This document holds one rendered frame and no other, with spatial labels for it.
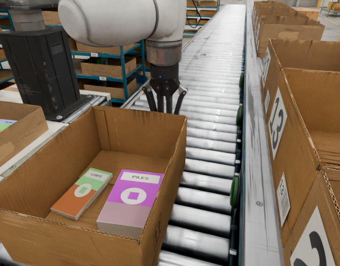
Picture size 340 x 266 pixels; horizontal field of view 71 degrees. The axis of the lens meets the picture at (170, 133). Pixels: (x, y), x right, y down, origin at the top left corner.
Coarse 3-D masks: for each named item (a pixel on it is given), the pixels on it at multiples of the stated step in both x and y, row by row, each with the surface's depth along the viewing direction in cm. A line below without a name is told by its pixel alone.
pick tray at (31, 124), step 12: (0, 108) 92; (12, 108) 91; (24, 108) 89; (36, 108) 87; (24, 120) 80; (36, 120) 85; (0, 132) 71; (12, 132) 75; (24, 132) 80; (36, 132) 86; (0, 144) 72; (12, 144) 76; (24, 144) 81; (0, 156) 72; (12, 156) 77
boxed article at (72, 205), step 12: (84, 180) 65; (96, 180) 65; (108, 180) 66; (72, 192) 61; (84, 192) 61; (96, 192) 61; (60, 204) 58; (72, 204) 58; (84, 204) 58; (72, 216) 55
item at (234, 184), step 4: (232, 180) 57; (236, 180) 55; (232, 184) 55; (236, 184) 54; (232, 188) 54; (236, 188) 53; (232, 192) 53; (236, 192) 53; (232, 196) 53; (236, 196) 53; (232, 200) 53; (232, 204) 54
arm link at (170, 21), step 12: (156, 0) 46; (168, 0) 48; (180, 0) 50; (156, 12) 47; (168, 12) 49; (180, 12) 52; (156, 24) 48; (168, 24) 51; (180, 24) 53; (156, 36) 52; (168, 36) 54; (180, 36) 56
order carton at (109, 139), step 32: (64, 128) 60; (96, 128) 74; (128, 128) 72; (160, 128) 70; (32, 160) 50; (64, 160) 61; (96, 160) 74; (128, 160) 74; (160, 160) 74; (0, 192) 43; (32, 192) 51; (64, 192) 62; (160, 192) 43; (0, 224) 41; (32, 224) 38; (64, 224) 36; (96, 224) 55; (160, 224) 47; (32, 256) 45; (64, 256) 41; (96, 256) 39; (128, 256) 36
